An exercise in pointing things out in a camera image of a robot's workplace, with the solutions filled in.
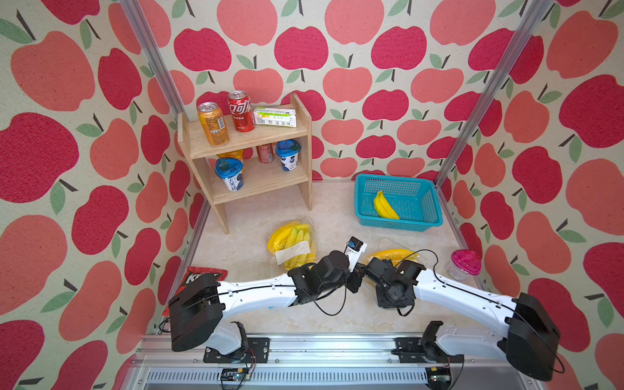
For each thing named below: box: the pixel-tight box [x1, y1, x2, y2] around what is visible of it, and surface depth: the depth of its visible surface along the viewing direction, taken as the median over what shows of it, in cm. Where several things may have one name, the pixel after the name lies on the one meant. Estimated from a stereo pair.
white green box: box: [253, 107, 298, 128], surface depth 78 cm
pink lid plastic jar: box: [446, 249, 482, 282], surface depth 85 cm
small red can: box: [255, 143, 276, 165], surface depth 98 cm
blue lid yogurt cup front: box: [214, 157, 244, 192], surface depth 86 cm
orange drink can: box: [197, 101, 230, 147], surface depth 68 cm
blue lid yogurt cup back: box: [275, 138, 302, 172], surface depth 92 cm
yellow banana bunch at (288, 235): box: [266, 222, 317, 271], surface depth 95 cm
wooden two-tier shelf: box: [177, 92, 313, 235], surface depth 83 cm
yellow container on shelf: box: [216, 149, 243, 162], surface depth 90 cm
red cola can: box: [227, 90, 256, 134], surface depth 72 cm
